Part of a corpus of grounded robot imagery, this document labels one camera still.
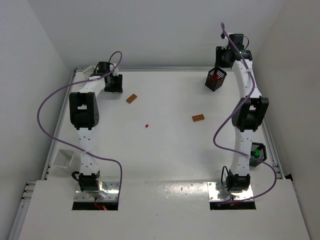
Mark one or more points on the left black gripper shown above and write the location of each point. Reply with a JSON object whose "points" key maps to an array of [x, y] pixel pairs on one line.
{"points": [[113, 85]]}

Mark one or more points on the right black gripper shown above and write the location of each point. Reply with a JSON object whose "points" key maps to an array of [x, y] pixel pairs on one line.
{"points": [[219, 59]]}

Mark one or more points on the small red square lego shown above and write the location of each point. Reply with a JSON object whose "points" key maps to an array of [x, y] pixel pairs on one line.
{"points": [[217, 77]]}

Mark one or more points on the dark green lego brick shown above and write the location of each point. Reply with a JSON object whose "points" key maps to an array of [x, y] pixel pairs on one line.
{"points": [[256, 153]]}

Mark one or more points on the red flower lego brick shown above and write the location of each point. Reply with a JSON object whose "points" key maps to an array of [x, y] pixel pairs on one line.
{"points": [[213, 81]]}

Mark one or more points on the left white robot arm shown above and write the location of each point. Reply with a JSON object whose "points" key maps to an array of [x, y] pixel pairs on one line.
{"points": [[85, 117]]}

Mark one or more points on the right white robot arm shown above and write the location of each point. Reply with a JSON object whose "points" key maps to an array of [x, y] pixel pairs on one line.
{"points": [[248, 113]]}

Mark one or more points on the black slotted bin back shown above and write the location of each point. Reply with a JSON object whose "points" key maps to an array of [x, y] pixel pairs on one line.
{"points": [[217, 71]]}

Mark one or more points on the black slotted bin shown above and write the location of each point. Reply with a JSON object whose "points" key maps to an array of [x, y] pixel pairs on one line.
{"points": [[253, 161], [217, 71]]}

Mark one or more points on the orange lego plate left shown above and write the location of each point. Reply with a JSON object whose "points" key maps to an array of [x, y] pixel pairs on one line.
{"points": [[130, 99]]}

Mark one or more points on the orange lego plate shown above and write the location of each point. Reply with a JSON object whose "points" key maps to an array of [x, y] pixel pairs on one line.
{"points": [[197, 118], [130, 99]]}

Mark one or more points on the white slotted bin back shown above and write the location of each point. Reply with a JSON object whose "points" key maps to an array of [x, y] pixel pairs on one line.
{"points": [[89, 71]]}

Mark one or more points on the white slotted bin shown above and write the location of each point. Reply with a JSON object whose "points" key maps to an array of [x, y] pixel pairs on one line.
{"points": [[89, 71], [66, 160]]}

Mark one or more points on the orange lego plate right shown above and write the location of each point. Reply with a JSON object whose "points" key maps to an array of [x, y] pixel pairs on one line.
{"points": [[197, 118]]}

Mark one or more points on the white slotted bin left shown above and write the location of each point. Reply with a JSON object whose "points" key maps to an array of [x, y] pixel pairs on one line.
{"points": [[66, 160]]}

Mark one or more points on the black slotted bin right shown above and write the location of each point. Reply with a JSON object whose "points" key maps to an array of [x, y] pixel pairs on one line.
{"points": [[253, 161]]}

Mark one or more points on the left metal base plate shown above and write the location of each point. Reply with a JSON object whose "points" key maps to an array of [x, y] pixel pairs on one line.
{"points": [[107, 192]]}

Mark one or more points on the metal base plate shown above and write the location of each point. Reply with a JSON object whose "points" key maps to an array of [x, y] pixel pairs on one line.
{"points": [[107, 192], [217, 193]]}

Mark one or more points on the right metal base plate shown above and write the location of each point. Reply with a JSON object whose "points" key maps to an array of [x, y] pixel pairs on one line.
{"points": [[217, 193]]}

